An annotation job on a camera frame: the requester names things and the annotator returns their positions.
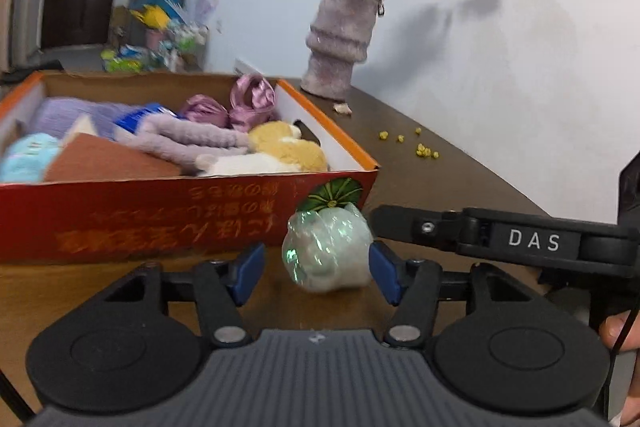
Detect white wall heater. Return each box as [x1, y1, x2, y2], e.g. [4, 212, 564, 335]
[234, 58, 267, 76]

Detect purple fuzzy cloth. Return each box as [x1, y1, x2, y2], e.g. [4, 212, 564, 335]
[113, 111, 252, 173]

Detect scattered yellow crumbs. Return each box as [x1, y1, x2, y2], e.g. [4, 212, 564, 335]
[379, 128, 442, 161]

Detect person's right hand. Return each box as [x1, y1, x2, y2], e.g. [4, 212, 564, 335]
[598, 309, 640, 353]

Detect green white plush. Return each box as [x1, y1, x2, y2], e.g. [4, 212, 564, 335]
[282, 204, 375, 294]

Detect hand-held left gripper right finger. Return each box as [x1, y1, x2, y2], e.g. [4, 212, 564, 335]
[369, 241, 549, 349]

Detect light blue plush toy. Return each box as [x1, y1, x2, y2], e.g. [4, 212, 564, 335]
[0, 132, 64, 184]

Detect brown cloth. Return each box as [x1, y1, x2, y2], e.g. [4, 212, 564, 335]
[42, 114, 184, 183]

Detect small purple satin scrunchie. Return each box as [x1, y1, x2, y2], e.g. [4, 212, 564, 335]
[180, 94, 231, 128]

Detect yellow and white plush toy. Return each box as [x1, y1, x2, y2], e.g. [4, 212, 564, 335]
[194, 120, 329, 176]

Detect purple folded towel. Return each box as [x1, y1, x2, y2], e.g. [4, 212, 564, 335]
[29, 98, 137, 140]

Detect pile of blue yellow bags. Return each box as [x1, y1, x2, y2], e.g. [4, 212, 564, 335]
[129, 0, 185, 31]

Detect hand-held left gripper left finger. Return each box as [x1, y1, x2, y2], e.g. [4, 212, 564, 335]
[90, 243, 266, 348]

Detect orange cardboard box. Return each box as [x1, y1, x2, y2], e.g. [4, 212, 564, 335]
[0, 71, 380, 266]

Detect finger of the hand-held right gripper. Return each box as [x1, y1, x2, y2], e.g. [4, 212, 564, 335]
[369, 204, 467, 254]

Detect textured grey vase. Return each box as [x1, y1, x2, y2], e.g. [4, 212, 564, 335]
[301, 0, 380, 102]

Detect blue packet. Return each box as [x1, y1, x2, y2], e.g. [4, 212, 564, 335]
[113, 103, 177, 133]

